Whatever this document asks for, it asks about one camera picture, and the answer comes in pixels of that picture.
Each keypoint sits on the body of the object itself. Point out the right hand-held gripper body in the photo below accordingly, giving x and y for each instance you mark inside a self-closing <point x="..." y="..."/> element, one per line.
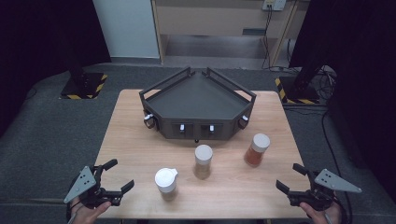
<point x="334" y="183"/>

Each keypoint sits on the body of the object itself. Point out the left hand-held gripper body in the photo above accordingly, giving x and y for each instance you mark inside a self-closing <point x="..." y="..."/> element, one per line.
<point x="83" y="183"/>

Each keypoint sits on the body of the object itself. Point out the spice jar with spout lid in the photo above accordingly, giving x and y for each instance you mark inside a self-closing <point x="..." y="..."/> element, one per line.
<point x="166" y="180"/>

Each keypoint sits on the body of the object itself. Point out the spice jar with orange powder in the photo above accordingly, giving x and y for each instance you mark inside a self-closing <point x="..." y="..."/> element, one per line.
<point x="260" y="142"/>

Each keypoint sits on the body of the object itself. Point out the spice jar with tan powder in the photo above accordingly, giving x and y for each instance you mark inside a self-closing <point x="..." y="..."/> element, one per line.
<point x="203" y="154"/>

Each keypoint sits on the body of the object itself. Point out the dark grey corner rack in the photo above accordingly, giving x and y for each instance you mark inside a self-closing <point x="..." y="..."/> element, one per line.
<point x="196" y="99"/>

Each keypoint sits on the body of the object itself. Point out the person's left hand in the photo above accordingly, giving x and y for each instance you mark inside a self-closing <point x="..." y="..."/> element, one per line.
<point x="85" y="215"/>

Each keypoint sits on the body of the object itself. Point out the person's right hand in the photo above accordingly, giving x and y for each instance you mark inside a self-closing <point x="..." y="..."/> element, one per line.
<point x="317" y="216"/>

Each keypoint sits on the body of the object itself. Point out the black stand base striped edge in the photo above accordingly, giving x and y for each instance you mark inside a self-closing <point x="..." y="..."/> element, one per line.
<point x="299" y="93"/>
<point x="82" y="88"/>

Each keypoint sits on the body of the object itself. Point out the black curtain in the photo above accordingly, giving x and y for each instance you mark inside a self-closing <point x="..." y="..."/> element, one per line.
<point x="46" y="31"/>
<point x="358" y="62"/>

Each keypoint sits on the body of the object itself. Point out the white panel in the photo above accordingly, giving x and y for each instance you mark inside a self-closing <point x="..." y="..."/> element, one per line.
<point x="127" y="28"/>

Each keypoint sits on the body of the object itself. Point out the white wall outlet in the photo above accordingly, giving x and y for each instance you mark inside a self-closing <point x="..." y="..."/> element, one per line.
<point x="274" y="4"/>

